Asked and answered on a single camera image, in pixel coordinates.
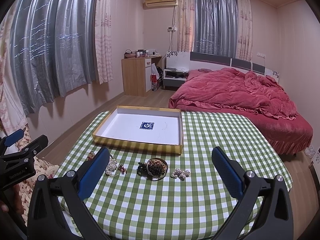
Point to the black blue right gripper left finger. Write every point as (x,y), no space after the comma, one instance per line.
(46,219)

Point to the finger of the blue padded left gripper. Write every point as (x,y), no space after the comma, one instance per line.
(13,138)

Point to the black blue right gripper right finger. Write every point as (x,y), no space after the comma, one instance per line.
(274,219)

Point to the floral cushion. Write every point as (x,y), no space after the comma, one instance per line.
(41,167)

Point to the small red brown earring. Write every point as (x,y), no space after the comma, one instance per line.
(122,169)

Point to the green white checkered tablecloth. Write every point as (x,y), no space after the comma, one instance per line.
(130,206)

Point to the white pearl cluster right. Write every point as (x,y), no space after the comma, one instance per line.
(181,174)

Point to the gold white cardboard tray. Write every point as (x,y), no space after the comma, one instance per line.
(149,129)

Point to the red quilted bed cover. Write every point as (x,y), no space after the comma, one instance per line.
(259,98)

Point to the grey left window curtain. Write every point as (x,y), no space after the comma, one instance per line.
(51,49)

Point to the grey window curtain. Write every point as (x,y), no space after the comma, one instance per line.
(51,49)
(216,27)

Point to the floral pink curtain panel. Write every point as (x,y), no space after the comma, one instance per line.
(103,42)

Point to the wooden dresser cabinet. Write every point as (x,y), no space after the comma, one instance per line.
(136,73)

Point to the red white shopping bag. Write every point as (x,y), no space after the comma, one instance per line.
(155,77)

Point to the white bedside table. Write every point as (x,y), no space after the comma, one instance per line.
(173,79)

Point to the white grey bed headboard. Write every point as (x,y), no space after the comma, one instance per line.
(187,61)

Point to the grey right window curtain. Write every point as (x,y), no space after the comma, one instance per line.
(216,27)

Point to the wall air conditioner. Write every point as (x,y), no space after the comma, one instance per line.
(160,3)

